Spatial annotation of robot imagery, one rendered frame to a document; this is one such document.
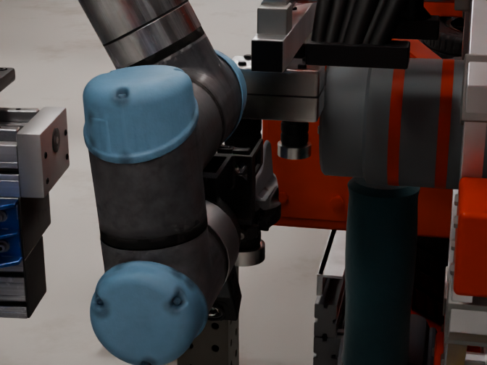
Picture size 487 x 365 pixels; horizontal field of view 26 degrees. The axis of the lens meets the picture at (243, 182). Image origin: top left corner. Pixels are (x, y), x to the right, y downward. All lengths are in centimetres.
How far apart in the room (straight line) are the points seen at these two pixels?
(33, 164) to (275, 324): 126
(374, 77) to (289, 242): 194
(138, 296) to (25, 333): 188
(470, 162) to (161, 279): 32
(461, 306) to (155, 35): 36
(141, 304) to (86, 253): 229
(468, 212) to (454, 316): 16
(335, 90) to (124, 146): 47
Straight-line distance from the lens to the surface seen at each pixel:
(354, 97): 111
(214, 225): 79
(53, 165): 146
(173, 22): 80
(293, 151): 135
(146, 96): 68
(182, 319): 70
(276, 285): 276
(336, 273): 190
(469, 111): 88
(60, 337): 254
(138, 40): 80
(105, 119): 68
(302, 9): 109
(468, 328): 96
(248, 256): 104
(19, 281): 149
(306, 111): 97
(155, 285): 69
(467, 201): 84
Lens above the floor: 117
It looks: 20 degrees down
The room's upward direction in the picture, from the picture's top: straight up
